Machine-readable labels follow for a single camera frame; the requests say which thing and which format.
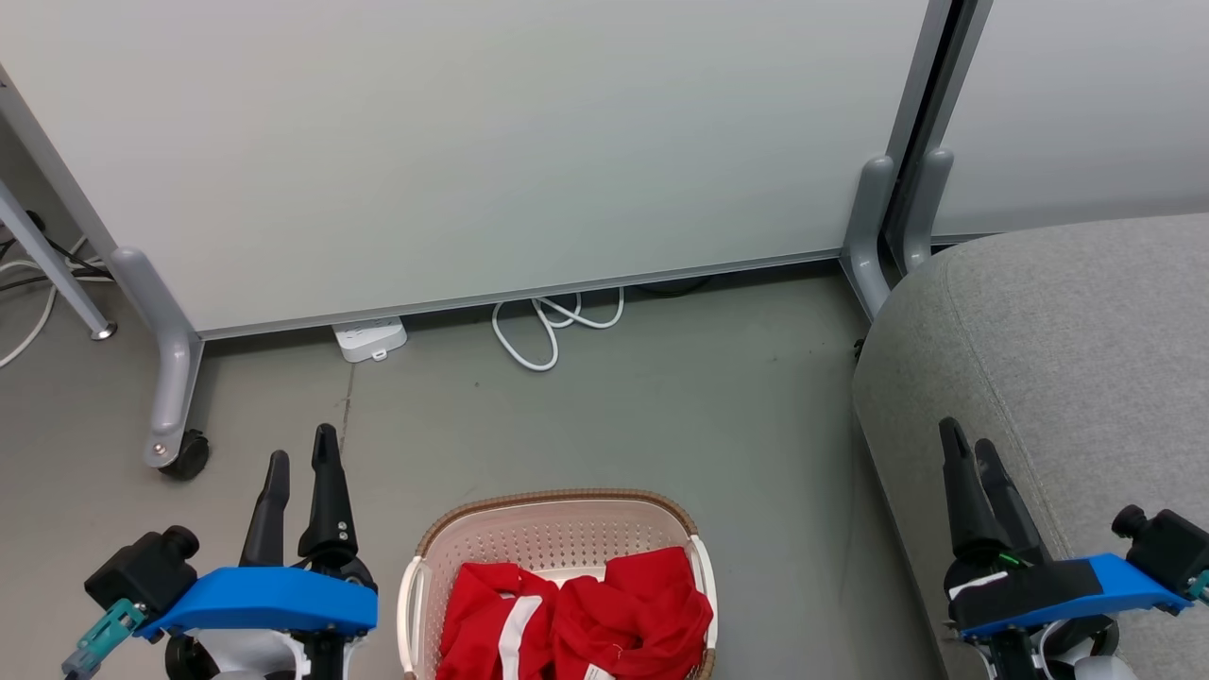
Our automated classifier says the black cable bundle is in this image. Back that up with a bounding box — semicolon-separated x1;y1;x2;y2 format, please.
0;210;116;286

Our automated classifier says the grey partition leg with caster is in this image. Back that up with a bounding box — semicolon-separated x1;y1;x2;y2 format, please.
109;246;212;482

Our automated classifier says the blue-topped right gripper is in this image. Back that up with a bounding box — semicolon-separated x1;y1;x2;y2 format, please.
938;418;1193;680

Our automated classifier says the blue-topped left gripper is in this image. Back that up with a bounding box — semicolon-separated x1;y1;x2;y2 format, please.
137;424;380;680

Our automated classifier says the grey fabric sofa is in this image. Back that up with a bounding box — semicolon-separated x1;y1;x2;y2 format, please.
852;212;1209;680

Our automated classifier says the red garment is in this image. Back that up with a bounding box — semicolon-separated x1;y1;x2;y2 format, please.
435;546;715;680

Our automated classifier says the large white partition panel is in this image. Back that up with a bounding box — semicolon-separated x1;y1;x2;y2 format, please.
0;0;955;343

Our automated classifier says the looped white cable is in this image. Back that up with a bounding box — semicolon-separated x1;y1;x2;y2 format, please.
490;287;627;373

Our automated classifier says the thin white cable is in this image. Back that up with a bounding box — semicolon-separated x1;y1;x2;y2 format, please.
0;236;91;371

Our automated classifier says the metal table leg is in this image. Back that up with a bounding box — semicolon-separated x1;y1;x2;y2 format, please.
0;178;120;342

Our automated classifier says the white perforated laundry basket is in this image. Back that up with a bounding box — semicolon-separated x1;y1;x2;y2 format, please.
397;488;720;680

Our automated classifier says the white power strip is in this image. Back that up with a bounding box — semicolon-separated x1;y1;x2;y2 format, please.
332;316;409;365

